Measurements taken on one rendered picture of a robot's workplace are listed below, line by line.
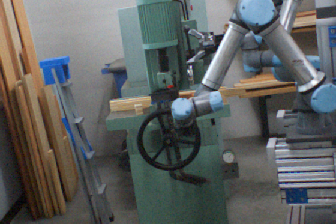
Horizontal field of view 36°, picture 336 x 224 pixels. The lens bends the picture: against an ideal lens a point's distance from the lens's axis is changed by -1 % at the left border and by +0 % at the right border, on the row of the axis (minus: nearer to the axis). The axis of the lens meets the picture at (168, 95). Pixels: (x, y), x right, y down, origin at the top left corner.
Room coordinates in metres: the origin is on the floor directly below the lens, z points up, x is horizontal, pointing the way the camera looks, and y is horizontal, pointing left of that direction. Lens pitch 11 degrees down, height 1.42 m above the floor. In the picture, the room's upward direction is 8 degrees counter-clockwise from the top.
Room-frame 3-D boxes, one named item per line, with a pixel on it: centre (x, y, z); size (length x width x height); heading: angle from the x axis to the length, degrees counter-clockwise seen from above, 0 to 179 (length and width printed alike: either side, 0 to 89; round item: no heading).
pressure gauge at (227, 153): (2.34, -0.24, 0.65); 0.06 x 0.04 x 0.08; 86
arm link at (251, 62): (2.36, -0.41, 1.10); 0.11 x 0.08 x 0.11; 46
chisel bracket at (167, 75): (2.59, 0.00, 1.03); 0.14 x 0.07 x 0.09; 176
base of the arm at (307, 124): (2.04, -0.58, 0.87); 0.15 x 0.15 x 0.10
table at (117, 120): (2.47, 0.02, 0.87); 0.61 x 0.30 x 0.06; 86
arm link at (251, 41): (2.37, -0.40, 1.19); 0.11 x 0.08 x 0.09; 86
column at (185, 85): (2.86, -0.01, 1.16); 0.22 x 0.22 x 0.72; 86
